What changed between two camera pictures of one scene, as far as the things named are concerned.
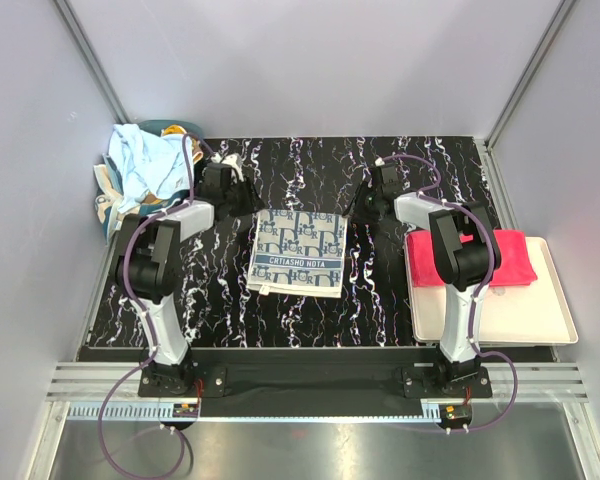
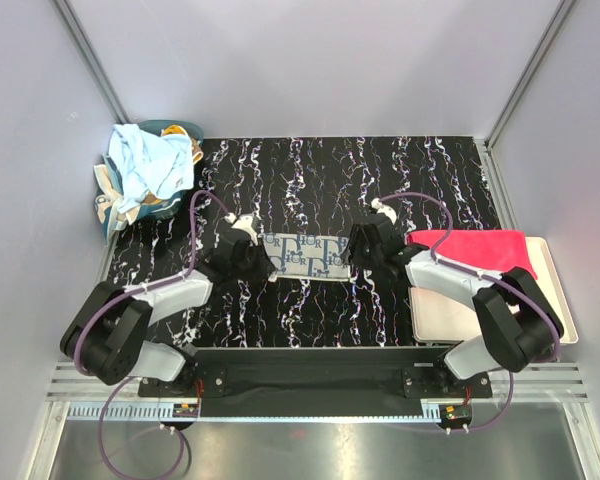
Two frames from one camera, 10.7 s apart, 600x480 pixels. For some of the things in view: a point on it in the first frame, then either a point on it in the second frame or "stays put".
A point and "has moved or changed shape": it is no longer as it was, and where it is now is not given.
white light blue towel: x=143 y=163 stays put
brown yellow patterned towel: x=196 y=150 stays put
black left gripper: x=252 y=201 -> x=265 y=267
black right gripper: x=350 y=209 -> x=353 y=249
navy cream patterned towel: x=298 y=253 has moved or changed shape
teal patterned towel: x=108 y=188 stays put
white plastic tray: x=532 y=314 stays put
